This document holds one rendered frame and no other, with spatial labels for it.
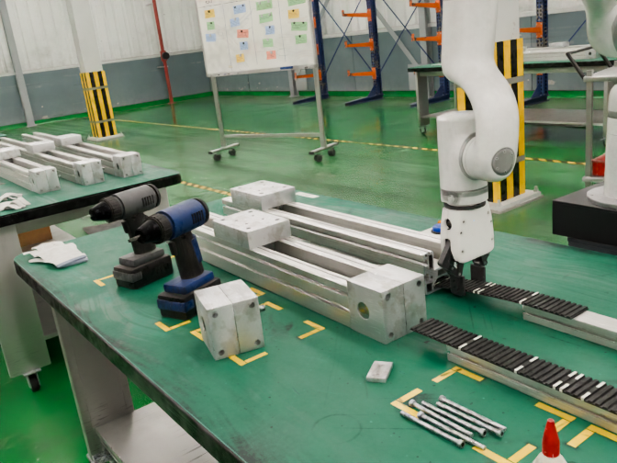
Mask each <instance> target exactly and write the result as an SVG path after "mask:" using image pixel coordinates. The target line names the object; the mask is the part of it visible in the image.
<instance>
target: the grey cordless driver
mask: <svg viewBox="0 0 617 463"><path fill-rule="evenodd" d="M160 203H161V194H160V191H159V189H158V188H157V187H156V186H155V185H153V184H148V185H143V186H137V187H134V188H132V189H129V190H125V191H122V192H119V193H117V194H113V195H111V196H110V197H106V198H101V199H100V200H99V202H98V204H97V205H95V206H94V207H92V208H91V209H89V215H87V216H83V217H81V220H86V219H89V218H90V219H91V220H92V221H106V222H108V223H110V222H114V221H117V220H123V221H122V222H121V224H122V227H123V230H124V232H125V233H127V234H128V235H129V238H133V237H135V231H136V230H137V229H138V228H139V227H140V226H141V225H142V224H143V221H144V220H145V218H147V217H148V215H144V213H143V212H145V211H148V210H151V209H154V208H156V207H158V206H159V205H160ZM131 245H132V248H133V251H134V252H132V253H130V254H126V255H123V256H121V257H120V258H119V259H118V260H119V265H116V266H114V270H113V271H112V272H113V277H114V278H115V279H116V282H117V284H118V286H121V287H124V288H131V289H138V288H141V287H143V286H145V285H148V284H150V283H151V282H153V281H155V280H158V279H160V278H162V277H166V276H168V275H170V274H172V273H173V271H174V270H173V264H172V259H171V256H170V255H169V254H165V253H164V249H163V248H159V247H156V244H155V243H139V242H138V241H137V240H136V241H134V242H131Z"/></svg>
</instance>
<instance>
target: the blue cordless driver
mask: <svg viewBox="0 0 617 463"><path fill-rule="evenodd" d="M208 219H209V209H208V205H207V204H206V202H205V201H204V200H202V199H201V198H190V199H188V200H186V201H183V202H181V203H178V204H176V205H173V206H171V207H169V208H167V209H163V210H160V211H158V212H156V213H155V214H152V215H151V216H149V217H147V218H145V220H144V221H143V224H142V225H141V226H140V227H139V228H138V229H137V230H136V231H135V237H133V238H130V239H128V242H129V243H131V242H134V241H136V240H137V241H138V242H139V243H155V244H161V243H164V242H167V241H170V242H169V243H168V245H169V248H170V251H171V254H172V255H174V258H175V261H176V263H177V267H178V270H179V274H180V276H179V277H176V278H174V279H172V280H170V281H168V282H166V283H165V284H164V285H163V288H164V292H162V293H161V294H159V295H158V299H157V305H158V308H159V309H160V311H161V315H162V316H163V317H169V318H174V319H179V320H184V321H187V320H190V319H191V318H193V317H194V316H196V315H197V309H196V300H195V295H194V291H196V290H200V289H203V288H210V287H214V286H217V285H221V282H220V279H219V278H218V277H214V274H213V272H212V271H208V270H204V267H203V265H202V262H201V261H202V260H203V258H202V254H201V252H200V249H199V245H198V242H197V239H196V235H195V234H193V233H192V232H191V231H192V230H194V229H196V228H198V227H200V226H202V225H203V224H205V223H206V222H208Z"/></svg>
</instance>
